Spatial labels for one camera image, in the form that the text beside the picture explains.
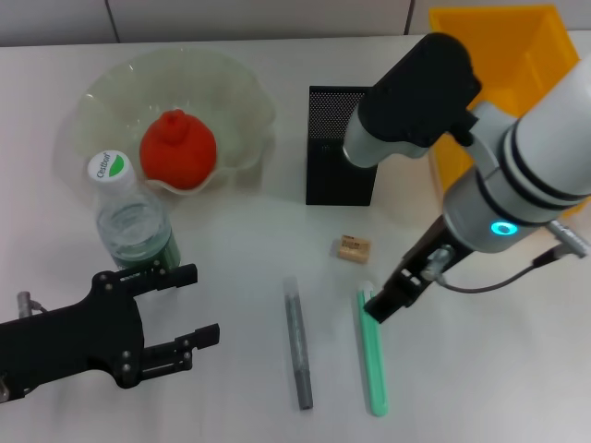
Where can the grey marker pen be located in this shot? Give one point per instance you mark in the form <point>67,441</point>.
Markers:
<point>299,346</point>

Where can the yellow plastic storage bin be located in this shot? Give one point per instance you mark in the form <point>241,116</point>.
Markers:
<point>517,55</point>

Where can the small tan eraser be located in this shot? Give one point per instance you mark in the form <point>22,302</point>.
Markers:
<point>353,249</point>

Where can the translucent wavy glass fruit plate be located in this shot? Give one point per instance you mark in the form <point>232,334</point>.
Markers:
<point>198,83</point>

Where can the clear water bottle green label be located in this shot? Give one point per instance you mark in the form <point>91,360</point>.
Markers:
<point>131,221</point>

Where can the red-orange bumpy orange fruit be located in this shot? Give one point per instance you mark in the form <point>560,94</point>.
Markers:
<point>177,152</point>

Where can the black mesh pen holder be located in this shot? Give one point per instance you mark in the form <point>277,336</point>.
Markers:
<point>332,184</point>

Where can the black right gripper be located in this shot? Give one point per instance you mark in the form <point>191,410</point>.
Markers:
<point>422,272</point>

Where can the mint green pen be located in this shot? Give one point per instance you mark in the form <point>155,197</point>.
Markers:
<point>375,369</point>

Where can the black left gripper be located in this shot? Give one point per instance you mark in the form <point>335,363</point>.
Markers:
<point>69,341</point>

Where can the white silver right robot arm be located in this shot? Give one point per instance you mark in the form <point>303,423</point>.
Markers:
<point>545,152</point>

